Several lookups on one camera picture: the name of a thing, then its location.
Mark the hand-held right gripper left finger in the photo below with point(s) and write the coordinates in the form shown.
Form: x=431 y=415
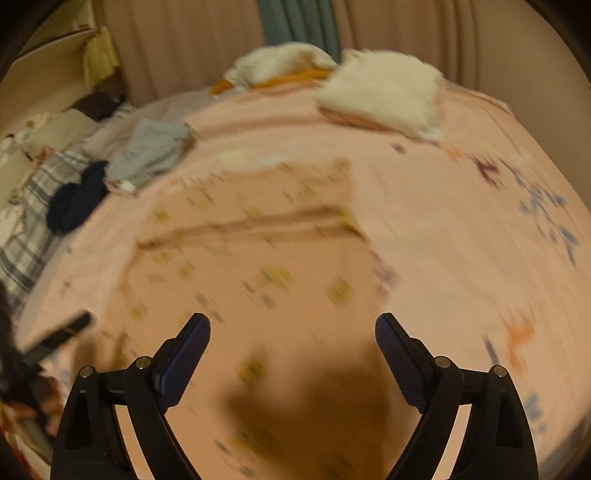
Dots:
x=184 y=364

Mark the plaid pillow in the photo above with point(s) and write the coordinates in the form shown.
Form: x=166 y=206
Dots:
x=32 y=230

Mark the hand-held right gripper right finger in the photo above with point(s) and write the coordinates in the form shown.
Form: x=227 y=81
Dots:
x=401 y=364

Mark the grey folded garment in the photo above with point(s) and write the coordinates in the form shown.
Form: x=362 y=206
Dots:
x=147 y=147

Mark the dark brown cloth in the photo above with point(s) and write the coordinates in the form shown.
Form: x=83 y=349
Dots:
x=99 y=106

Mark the teal curtain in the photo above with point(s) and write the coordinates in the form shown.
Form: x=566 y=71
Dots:
x=300 y=23

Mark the dark navy garment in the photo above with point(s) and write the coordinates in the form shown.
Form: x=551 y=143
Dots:
x=74 y=198

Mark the pink curtain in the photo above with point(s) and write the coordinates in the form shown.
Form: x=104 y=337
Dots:
x=184 y=41

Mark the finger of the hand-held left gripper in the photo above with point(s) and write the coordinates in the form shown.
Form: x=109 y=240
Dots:
x=60 y=333

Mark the pale pink garment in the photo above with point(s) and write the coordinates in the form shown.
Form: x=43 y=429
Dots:
x=121 y=185

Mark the pink animal print blanket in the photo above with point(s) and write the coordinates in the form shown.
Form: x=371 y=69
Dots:
x=438 y=207

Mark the white goose plush toy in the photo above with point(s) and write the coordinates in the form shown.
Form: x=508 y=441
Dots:
x=277 y=62

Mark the beige headboard cushion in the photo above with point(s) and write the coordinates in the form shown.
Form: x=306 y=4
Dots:
x=60 y=131

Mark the orange cartoon print shirt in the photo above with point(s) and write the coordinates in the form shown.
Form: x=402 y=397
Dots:
x=277 y=258

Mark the white folded clothes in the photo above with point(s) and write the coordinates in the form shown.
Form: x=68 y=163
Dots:
x=383 y=92

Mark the yellow pleated curtain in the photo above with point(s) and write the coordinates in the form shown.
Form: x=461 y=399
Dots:
x=104 y=55

